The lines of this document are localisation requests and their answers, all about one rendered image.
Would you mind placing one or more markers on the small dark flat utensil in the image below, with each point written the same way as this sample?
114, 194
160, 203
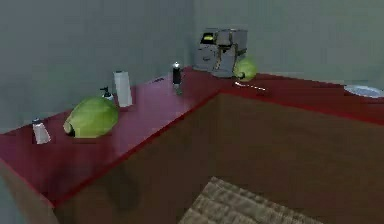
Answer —
158, 80

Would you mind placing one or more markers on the silver coffee machine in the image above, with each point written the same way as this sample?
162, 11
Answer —
220, 51

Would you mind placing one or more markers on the red topped brown counter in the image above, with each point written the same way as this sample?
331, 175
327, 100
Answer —
253, 140

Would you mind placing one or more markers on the small green lettuce head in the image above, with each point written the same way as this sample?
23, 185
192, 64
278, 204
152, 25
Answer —
246, 69

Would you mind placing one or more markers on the white paper towel roll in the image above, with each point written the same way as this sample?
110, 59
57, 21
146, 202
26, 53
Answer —
123, 89

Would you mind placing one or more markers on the large green lettuce head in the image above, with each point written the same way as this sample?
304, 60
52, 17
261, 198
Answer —
93, 117

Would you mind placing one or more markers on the grey salt shaker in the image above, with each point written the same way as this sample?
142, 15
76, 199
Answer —
40, 132

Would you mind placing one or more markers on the white round plate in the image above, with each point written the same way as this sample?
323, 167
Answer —
365, 91

